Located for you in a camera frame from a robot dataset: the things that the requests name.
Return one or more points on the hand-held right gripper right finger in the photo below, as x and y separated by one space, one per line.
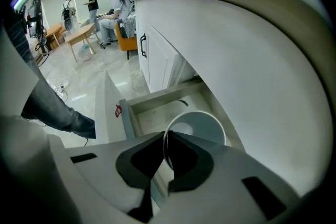
223 178

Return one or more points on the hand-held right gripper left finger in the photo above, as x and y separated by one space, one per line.
105 173

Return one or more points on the white paper cup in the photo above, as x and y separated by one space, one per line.
202 123

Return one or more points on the white drawer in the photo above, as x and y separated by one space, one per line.
157 112

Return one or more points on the red tag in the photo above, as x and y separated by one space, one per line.
118 110

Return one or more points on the black curved strip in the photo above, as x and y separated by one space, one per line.
183 102

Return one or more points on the person's grey jeans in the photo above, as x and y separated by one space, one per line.
47 102

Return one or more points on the white power strip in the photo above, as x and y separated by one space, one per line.
63 86

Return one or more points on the white vanity cabinet with sink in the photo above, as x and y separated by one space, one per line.
249 60

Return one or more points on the wooden side table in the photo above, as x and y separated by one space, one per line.
53 31
78 34

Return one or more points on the black white striped blanket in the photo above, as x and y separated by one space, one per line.
128 27

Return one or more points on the white black wheeled device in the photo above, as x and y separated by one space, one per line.
68 15

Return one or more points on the black equipment stand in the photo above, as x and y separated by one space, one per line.
35 23

